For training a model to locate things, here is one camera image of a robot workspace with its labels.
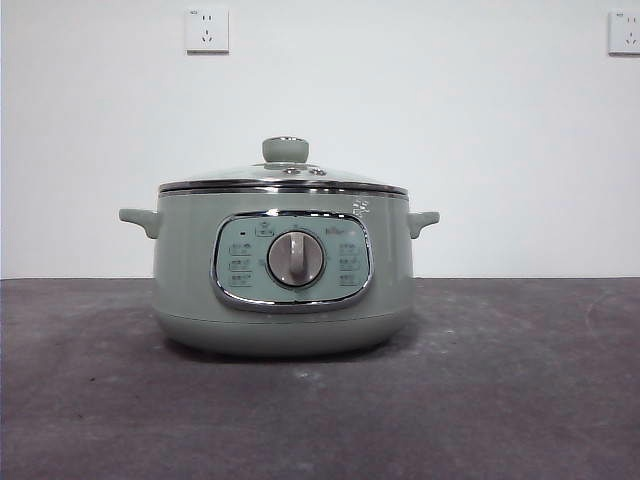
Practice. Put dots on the glass lid with green knob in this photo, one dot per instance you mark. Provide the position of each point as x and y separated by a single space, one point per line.
285 150

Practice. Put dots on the pale green electric pot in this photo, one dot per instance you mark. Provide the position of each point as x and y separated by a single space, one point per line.
390 280

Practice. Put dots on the white wall socket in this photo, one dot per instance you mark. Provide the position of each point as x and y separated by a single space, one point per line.
625 32
208 31

